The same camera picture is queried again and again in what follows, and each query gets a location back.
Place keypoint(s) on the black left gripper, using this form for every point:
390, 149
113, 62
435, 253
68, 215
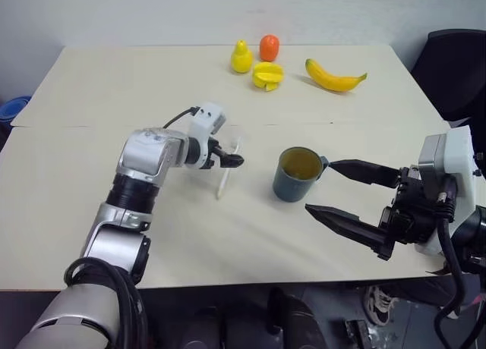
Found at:
216, 151

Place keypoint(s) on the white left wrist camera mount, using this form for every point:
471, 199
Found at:
203, 127

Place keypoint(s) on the white plastic spoon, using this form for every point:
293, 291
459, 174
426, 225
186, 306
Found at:
226, 174

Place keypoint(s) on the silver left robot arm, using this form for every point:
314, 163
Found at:
140, 151

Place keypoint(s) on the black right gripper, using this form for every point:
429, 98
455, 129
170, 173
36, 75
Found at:
414, 212

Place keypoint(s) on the grey mug with yellow inside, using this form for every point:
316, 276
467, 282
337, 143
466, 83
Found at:
294, 186

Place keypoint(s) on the blue plastic container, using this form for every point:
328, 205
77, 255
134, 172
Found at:
13, 108

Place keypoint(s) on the black and white sneaker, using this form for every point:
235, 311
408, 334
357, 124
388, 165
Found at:
379, 305

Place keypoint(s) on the yellow toy banana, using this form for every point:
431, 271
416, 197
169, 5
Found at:
330, 79

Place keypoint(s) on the yellow toy starfruit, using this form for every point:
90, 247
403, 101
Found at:
267, 76

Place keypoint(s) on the yellow toy pear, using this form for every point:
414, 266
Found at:
242, 58

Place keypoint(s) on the orange toy fruit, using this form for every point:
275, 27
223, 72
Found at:
269, 48

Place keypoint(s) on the black office chair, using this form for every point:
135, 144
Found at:
452, 76

